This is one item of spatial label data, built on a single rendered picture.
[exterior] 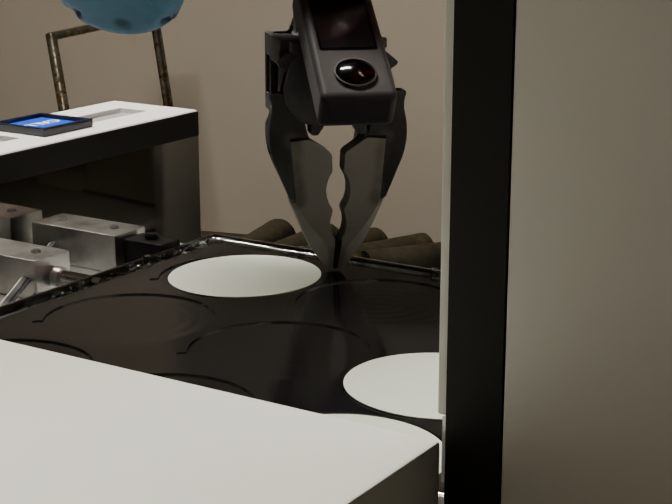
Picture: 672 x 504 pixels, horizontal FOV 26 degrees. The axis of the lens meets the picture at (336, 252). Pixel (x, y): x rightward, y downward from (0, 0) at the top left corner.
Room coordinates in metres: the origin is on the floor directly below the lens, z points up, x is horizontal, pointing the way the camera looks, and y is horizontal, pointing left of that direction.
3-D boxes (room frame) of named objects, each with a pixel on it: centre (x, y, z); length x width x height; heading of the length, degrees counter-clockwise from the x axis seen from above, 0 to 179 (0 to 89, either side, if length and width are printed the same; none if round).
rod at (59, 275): (0.93, 0.17, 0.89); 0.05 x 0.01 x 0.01; 58
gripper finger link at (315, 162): (0.95, 0.02, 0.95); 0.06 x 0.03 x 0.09; 12
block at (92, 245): (1.03, 0.18, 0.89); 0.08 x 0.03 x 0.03; 58
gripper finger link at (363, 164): (0.95, -0.01, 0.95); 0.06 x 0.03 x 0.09; 12
